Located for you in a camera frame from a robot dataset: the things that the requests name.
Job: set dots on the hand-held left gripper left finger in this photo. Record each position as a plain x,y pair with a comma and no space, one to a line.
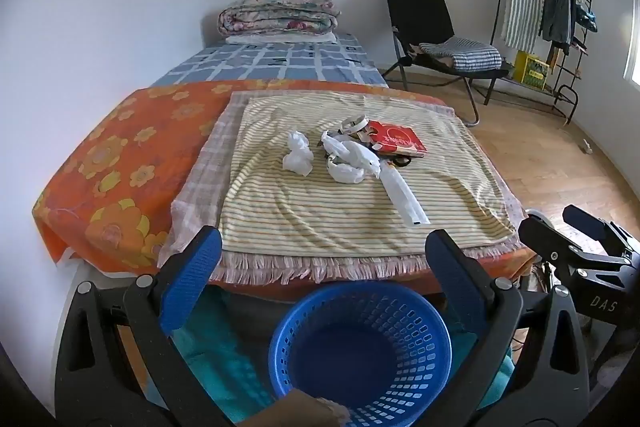
192,277

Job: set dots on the white curled paper strip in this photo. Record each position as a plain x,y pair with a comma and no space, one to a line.
352,125

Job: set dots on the bright window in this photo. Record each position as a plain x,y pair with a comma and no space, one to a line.
635,37

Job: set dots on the white pillow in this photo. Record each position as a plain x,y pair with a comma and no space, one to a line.
280,38

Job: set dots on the dark grey jacket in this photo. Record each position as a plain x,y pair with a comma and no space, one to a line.
556,14

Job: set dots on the blue plastic basket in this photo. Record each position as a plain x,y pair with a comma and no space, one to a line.
360,357

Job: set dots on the blue checked bedsheet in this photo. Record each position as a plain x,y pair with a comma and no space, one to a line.
280,62

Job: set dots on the teal garment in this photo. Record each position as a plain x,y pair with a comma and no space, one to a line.
586,19

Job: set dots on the checked cushion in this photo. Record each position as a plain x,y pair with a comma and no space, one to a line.
465,54

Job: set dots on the folded floral quilt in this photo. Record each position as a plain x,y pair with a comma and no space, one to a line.
277,14

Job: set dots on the brown cardboard piece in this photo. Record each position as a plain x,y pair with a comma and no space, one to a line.
295,412

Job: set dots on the pink plaid fringed cloth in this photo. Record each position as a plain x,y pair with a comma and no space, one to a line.
200,187

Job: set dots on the black metal clothes rack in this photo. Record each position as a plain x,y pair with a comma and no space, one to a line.
565,82

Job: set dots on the yellow striped cloth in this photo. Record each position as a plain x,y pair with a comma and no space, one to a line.
300,207

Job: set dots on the small white floor object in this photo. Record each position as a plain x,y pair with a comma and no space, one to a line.
586,146

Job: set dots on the white paper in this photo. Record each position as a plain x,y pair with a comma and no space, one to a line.
297,154

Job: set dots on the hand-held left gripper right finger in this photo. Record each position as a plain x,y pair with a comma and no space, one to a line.
452,277

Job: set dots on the yellow crate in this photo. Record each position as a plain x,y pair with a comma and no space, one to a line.
531,69

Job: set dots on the red cardboard box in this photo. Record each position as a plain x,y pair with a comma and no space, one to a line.
397,139

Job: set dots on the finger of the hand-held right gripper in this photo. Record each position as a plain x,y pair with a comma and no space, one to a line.
537,232
585,222

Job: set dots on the orange floral blanket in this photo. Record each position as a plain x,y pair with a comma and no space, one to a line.
110,157

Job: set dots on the white plastic bag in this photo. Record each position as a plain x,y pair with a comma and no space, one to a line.
350,157

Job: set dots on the black folding chair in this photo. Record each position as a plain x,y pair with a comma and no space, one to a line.
420,14

